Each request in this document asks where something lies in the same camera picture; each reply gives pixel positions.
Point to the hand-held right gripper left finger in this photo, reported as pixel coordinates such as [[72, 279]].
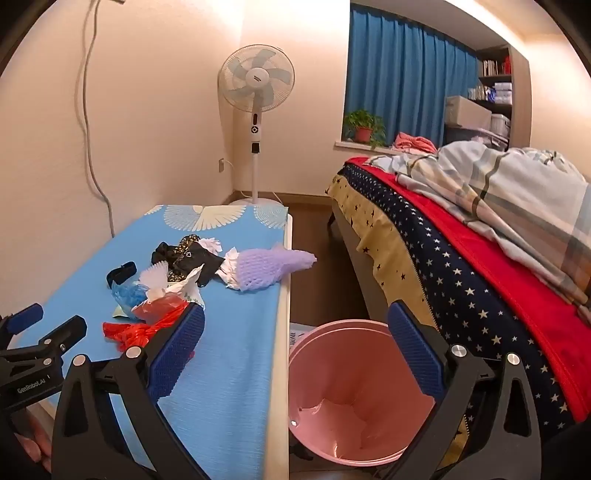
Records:
[[178, 350]]

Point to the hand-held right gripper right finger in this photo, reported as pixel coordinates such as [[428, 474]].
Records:
[[415, 355]]

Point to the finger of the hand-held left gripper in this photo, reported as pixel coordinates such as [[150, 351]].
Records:
[[25, 317], [64, 332]]

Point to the clear plastic packet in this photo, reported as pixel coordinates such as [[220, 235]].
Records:
[[159, 309]]

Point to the red plastic bag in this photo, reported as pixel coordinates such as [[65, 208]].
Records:
[[129, 334]]

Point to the printed paper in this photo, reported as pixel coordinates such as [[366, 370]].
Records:
[[184, 287]]

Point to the pink plastic bin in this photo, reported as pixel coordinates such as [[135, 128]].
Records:
[[323, 369]]

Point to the person's left hand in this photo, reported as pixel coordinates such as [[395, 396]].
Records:
[[34, 443]]

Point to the table with blue cloth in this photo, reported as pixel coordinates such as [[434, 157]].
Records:
[[231, 346]]

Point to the blue plastic bag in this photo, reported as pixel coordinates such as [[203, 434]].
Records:
[[127, 297]]

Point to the navy star bed sheet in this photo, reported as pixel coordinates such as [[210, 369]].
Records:
[[443, 277]]

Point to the black plastic wrapper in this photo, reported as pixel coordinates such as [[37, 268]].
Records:
[[194, 258]]

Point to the white paper scrap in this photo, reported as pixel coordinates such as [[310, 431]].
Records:
[[227, 270]]

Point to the white folding table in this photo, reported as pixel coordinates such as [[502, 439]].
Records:
[[281, 369]]

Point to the white crumpled tissue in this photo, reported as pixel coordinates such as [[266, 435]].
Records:
[[211, 243]]

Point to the white printed box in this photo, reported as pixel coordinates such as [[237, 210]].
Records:
[[300, 333]]

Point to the purple foam fruit net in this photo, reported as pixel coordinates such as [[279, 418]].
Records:
[[263, 267]]

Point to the yellow star bed skirt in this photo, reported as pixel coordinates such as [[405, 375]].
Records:
[[378, 235]]

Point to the plaid quilt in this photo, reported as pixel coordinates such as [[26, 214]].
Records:
[[508, 194]]

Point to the pink clothes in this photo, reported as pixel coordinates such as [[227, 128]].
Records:
[[413, 142]]

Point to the potted green plant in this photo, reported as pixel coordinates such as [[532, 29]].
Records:
[[364, 134]]

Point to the translucent storage box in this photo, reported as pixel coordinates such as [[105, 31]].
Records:
[[501, 125]]

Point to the grey storage box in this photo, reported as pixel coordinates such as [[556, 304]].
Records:
[[466, 110]]

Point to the blue curtain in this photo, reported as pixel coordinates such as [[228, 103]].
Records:
[[406, 69]]

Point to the wooden bookshelf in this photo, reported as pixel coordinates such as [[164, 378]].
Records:
[[501, 64]]

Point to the white wall outlet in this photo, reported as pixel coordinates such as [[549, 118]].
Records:
[[221, 165]]

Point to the white pedestal fan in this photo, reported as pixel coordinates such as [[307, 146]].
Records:
[[255, 124]]

